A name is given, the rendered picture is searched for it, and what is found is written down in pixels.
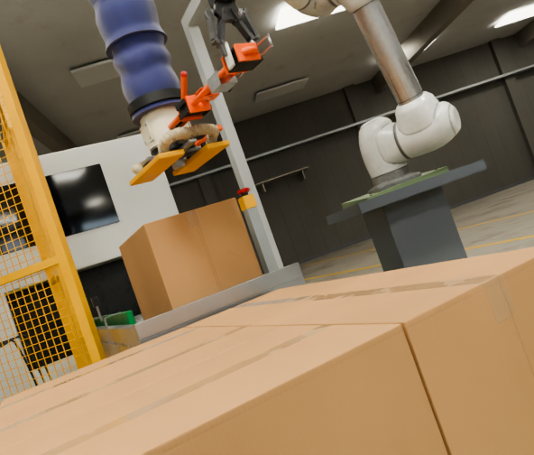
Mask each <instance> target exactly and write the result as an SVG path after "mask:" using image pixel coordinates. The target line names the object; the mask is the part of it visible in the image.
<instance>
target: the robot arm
mask: <svg viewBox="0 0 534 455"><path fill-rule="evenodd" d="M283 1H284V2H286V3H287V4H288V5H290V6H291V7H292V8H294V9H295V10H297V11H298V12H300V13H302V14H305V15H308V16H311V17H316V18H321V17H326V16H328V15H330V14H332V13H333V12H334V10H335V9H336V8H338V6H340V5H342V6H343V7H344V8H345V10H346V11H347V12H348V13H350V14H353V16H354V18H355V20H356V22H357V24H358V26H359V28H360V30H361V32H362V34H363V36H364V38H365V40H366V42H367V44H368V46H369V48H370V50H371V52H372V54H373V56H374V58H375V60H376V62H377V64H378V66H379V68H380V70H381V72H382V75H383V76H384V78H385V80H386V82H387V84H388V86H389V88H390V90H391V93H392V94H393V96H394V98H395V100H396V102H397V104H398V105H397V108H396V112H395V116H396V120H397V122H394V123H393V122H392V121H391V120H390V119H389V118H387V117H381V116H379V117H376V118H374V119H372V120H370V121H369V122H367V123H365V124H364V125H362V126H361V129H360V131H359V147H360V151H361V155H362V157H363V160H364V164H365V167H366V169H367V171H368V172H369V174H370V176H371V179H372V182H373V188H371V189H370V190H368V194H372V193H375V192H380V191H383V190H387V189H389V188H391V187H393V186H396V185H399V184H401V183H403V182H405V181H409V180H412V179H414V178H417V177H419V176H421V175H422V174H421V172H411V170H410V167H409V166H408V163H407V161H408V160H409V159H411V158H414V157H417V156H421V155H423V154H426V153H430V152H432V151H435V150H437V149H438V148H440V147H442V146H444V145H445V144H447V143H448V142H449V141H451V140H452V139H453V138H454V136H455V135H456V134H457V133H458V132H459V130H460V128H461V120H460V116H459V114H458V112H457V110H456V108H455V107H454V106H452V105H451V104H450V103H448V102H446V101H442V102H439V101H438V100H437V99H436V98H435V97H434V95H433V94H431V93H428V92H427V91H423V90H422V88H421V86H420V84H419V82H418V80H417V78H416V76H415V74H414V72H413V70H412V67H411V66H410V63H409V61H408V59H407V57H406V55H405V53H404V51H403V49H402V48H401V45H400V42H399V40H398V38H397V35H396V33H395V31H394V30H393V28H392V26H391V23H390V21H389V19H388V17H387V15H386V13H385V12H384V9H383V7H382V4H381V2H380V0H283ZM208 2H209V5H210V7H211V9H209V8H208V9H207V10H206V11H205V12H204V16H205V18H206V20H207V27H208V32H209V37H210V41H211V45H213V46H214V45H216V47H217V48H218V49H219V50H220V52H221V55H222V57H225V59H226V64H227V67H228V69H229V70H231V69H232V68H233V67H234V66H235V62H234V59H233V56H232V53H231V51H230V48H229V45H228V43H227V42H225V32H226V23H231V24H232V25H233V26H235V27H236V28H237V30H238V31H239V32H240V33H241V34H242V35H243V37H244V38H245V39H246V41H247V42H248V43H249V42H256V41H257V40H258V39H259V38H260V35H259V33H258V32H257V30H256V28H255V26H254V24H253V22H252V20H251V18H250V16H249V14H248V10H247V8H246V7H244V8H238V6H237V5H236V4H235V0H208ZM239 14H240V15H239ZM214 16H215V17H216V18H217V26H218V30H217V31H216V23H215V17H214ZM250 38H251V39H250ZM224 42H225V43H224Z"/></svg>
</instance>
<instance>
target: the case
mask: <svg viewBox="0 0 534 455"><path fill-rule="evenodd" d="M119 249H120V252H121V255H122V258H123V260H124V265H125V268H126V271H127V273H128V275H129V278H130V281H131V284H132V287H133V291H134V294H135V297H136V300H137V302H138V304H139V307H140V310H141V313H142V316H143V320H148V319H150V318H152V317H155V316H157V315H160V314H163V313H164V312H167V311H171V310H174V309H176V308H179V307H181V306H183V305H186V304H188V303H191V302H194V301H197V300H200V299H202V298H205V297H207V296H209V295H212V294H214V293H219V292H221V291H223V290H225V289H228V288H231V287H233V286H236V285H238V284H240V283H244V282H247V281H250V280H252V279H254V278H256V277H259V276H262V271H261V268H260V266H259V263H258V261H257V258H256V255H255V252H254V250H253V246H252V243H251V240H250V238H249V235H248V232H247V230H246V227H245V224H244V220H243V217H242V214H241V212H240V209H239V207H238V204H237V201H236V198H232V199H229V200H223V201H220V202H217V203H214V204H211V205H207V206H205V207H201V208H198V209H193V210H190V211H186V212H183V213H180V214H177V215H174V216H170V217H167V218H162V219H159V220H156V221H153V222H150V223H146V224H143V225H142V226H141V227H140V228H139V229H138V230H137V231H136V232H135V233H133V234H132V235H131V236H130V237H129V238H128V239H127V240H126V241H125V242H124V243H123V244H122V245H120V246H119Z"/></svg>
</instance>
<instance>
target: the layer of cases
mask: <svg viewBox="0 0 534 455"><path fill-rule="evenodd" d="M0 455H534V247H529V248H523V249H518V250H512V251H507V252H501V253H496V254H490V255H479V256H474V257H468V258H463V259H457V260H452V261H446V262H441V263H435V264H430V265H419V266H413V267H408V268H402V269H397V270H391V271H386V272H380V273H375V274H365V275H359V276H353V277H347V278H342V279H336V280H331V281H325V282H320V283H310V284H304V285H299V286H293V287H287V288H281V289H278V290H275V291H273V292H269V293H266V294H265V295H262V296H260V297H257V298H255V299H252V300H250V301H248V302H244V303H242V304H239V305H237V306H235V307H233V308H231V309H228V310H226V311H222V312H219V313H218V314H215V315H213V316H210V317H208V318H205V319H204V320H200V321H197V322H195V323H192V324H190V325H188V326H186V328H181V329H178V330H174V331H173V332H170V333H168V334H165V335H163V336H160V337H158V338H157V339H153V340H150V341H148V342H145V343H143V344H141V345H139V346H136V347H134V348H130V349H127V350H126V351H123V352H121V353H118V354H116V355H113V356H112V357H108V358H105V359H103V360H100V361H98V362H96V363H94V364H91V365H89V366H86V367H82V368H81V369H78V370H76V371H74V372H71V373H69V374H66V375H65V376H61V377H58V378H56V379H53V380H51V381H49V382H47V383H44V384H42V385H38V386H35V387H34V388H31V389H29V390H26V391H24V392H21V393H20V394H17V395H13V396H11V397H8V398H6V399H4V400H3V401H2V403H1V405H0Z"/></svg>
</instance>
